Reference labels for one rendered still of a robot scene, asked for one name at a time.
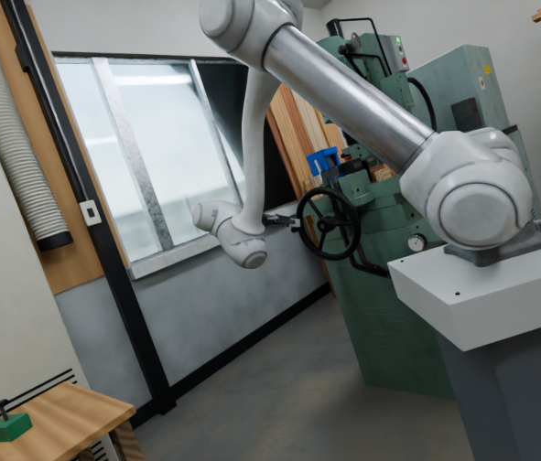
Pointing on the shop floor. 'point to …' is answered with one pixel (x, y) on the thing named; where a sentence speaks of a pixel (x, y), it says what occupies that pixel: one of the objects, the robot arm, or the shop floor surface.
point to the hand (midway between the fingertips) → (292, 222)
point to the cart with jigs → (50, 428)
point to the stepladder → (323, 160)
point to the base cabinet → (388, 317)
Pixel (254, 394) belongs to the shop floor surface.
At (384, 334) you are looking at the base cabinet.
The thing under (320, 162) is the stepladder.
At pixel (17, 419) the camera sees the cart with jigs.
